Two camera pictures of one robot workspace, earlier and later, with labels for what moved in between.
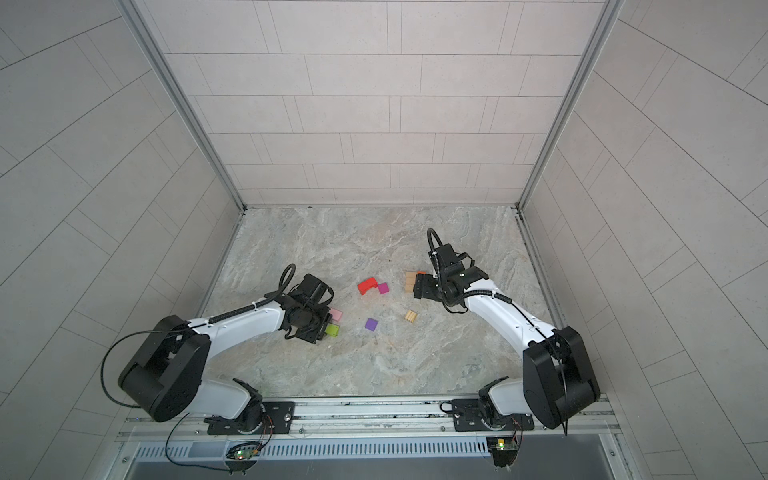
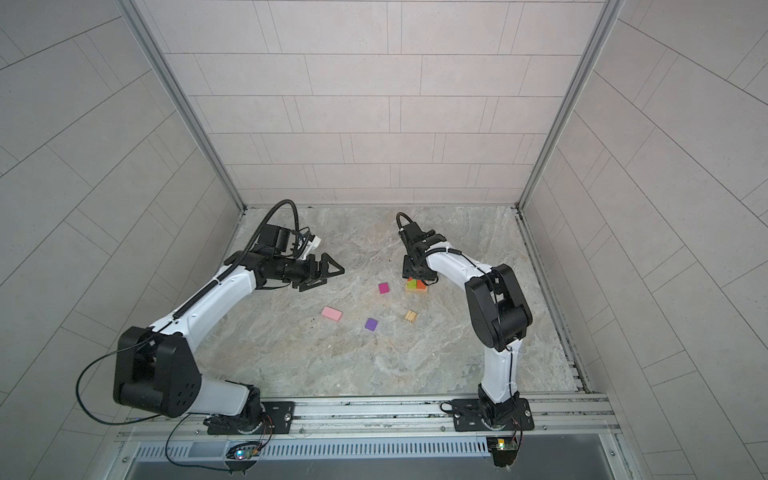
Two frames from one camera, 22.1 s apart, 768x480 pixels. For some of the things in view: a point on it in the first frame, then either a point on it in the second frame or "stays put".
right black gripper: x=422 y=288 -> x=407 y=270
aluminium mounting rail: x=388 y=422 stays put
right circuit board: x=501 y=444 stays put
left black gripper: x=316 y=335 -> x=311 y=273
